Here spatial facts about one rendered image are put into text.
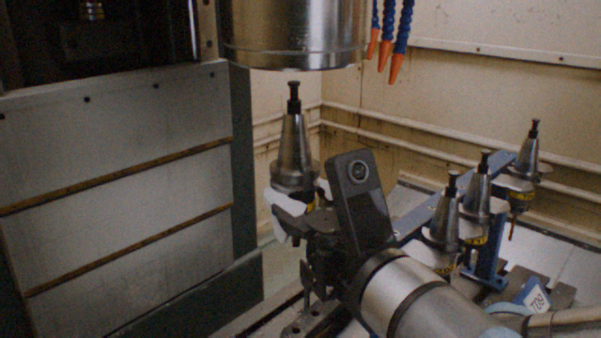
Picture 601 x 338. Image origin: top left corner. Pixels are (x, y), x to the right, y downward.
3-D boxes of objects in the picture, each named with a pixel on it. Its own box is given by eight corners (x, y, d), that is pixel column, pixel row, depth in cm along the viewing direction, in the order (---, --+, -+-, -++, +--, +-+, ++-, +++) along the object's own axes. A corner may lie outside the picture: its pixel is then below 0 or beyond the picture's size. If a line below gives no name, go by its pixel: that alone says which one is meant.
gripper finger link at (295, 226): (261, 219, 53) (315, 252, 47) (261, 207, 52) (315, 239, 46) (293, 205, 56) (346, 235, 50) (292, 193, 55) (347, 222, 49)
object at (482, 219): (470, 208, 83) (471, 195, 82) (500, 222, 79) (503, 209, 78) (446, 219, 80) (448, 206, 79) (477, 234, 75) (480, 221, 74)
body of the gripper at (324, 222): (294, 272, 54) (353, 344, 44) (293, 207, 50) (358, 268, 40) (349, 254, 57) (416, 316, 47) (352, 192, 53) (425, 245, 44)
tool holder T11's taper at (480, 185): (472, 199, 81) (478, 163, 78) (496, 209, 78) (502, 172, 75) (455, 206, 79) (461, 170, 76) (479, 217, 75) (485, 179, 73)
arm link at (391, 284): (390, 297, 37) (465, 267, 40) (356, 265, 41) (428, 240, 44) (383, 366, 40) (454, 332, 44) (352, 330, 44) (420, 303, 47)
